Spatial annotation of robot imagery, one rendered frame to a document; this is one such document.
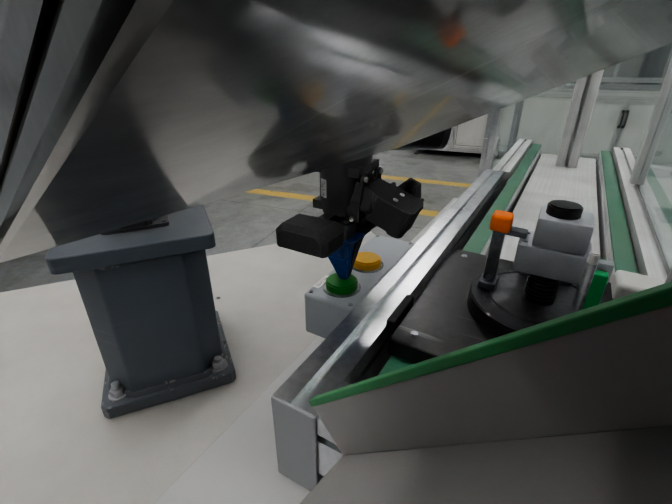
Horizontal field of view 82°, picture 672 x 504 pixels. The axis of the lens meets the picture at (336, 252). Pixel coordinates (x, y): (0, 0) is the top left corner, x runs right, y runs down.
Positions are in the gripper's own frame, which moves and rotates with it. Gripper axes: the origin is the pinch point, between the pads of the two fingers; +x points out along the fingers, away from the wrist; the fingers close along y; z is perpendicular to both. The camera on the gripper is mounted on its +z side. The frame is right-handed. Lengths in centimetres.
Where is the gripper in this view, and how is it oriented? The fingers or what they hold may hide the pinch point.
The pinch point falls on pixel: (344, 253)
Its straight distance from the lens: 46.7
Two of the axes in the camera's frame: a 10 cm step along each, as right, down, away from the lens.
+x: 0.0, 9.0, 4.5
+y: 5.0, -3.8, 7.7
